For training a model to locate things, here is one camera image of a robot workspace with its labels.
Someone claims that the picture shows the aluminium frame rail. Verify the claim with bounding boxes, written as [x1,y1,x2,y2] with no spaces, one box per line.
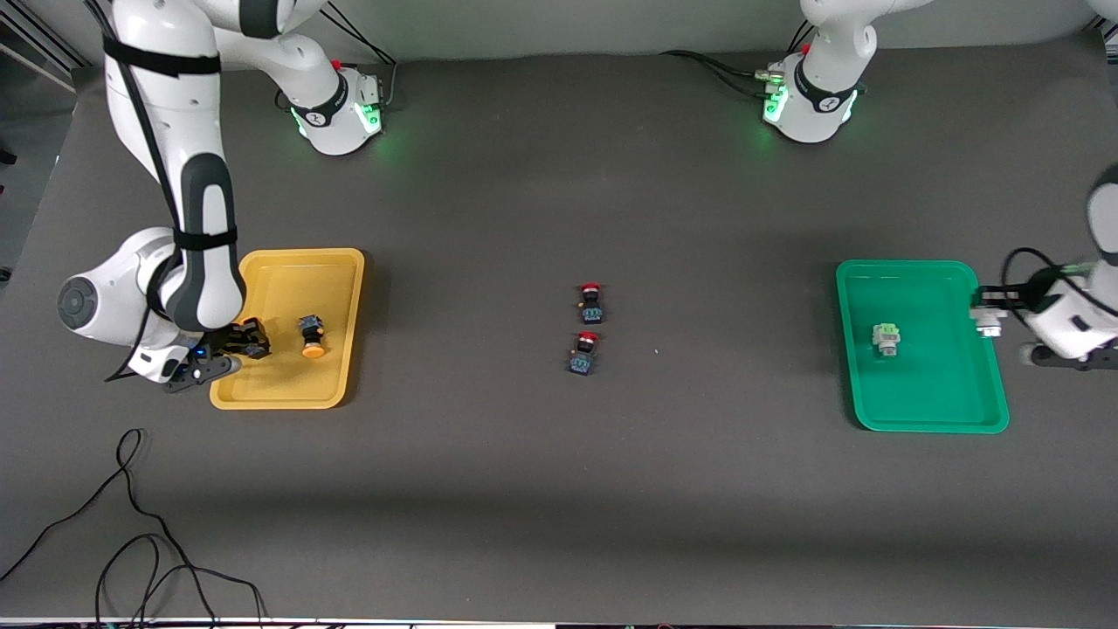
[0,17,88,75]

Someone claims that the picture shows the dark grey table cloth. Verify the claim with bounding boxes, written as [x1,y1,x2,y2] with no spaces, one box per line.
[0,35,1118,623]

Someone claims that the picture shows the loose black cable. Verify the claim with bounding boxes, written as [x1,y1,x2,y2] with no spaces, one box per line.
[0,428,267,629]

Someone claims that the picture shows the green plastic tray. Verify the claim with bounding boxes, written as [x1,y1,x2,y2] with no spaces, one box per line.
[836,259,1011,434]

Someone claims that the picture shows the black arm base cables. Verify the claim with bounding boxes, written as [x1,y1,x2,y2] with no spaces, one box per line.
[661,22,818,97]
[328,4,398,110]

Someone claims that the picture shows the black right arm base cables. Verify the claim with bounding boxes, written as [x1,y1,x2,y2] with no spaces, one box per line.
[328,4,398,110]

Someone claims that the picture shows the yellow plastic tray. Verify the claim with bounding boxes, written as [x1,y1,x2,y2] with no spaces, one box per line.
[210,248,366,411]

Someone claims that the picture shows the black left arm base cables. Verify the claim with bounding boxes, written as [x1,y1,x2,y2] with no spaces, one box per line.
[661,22,818,97]

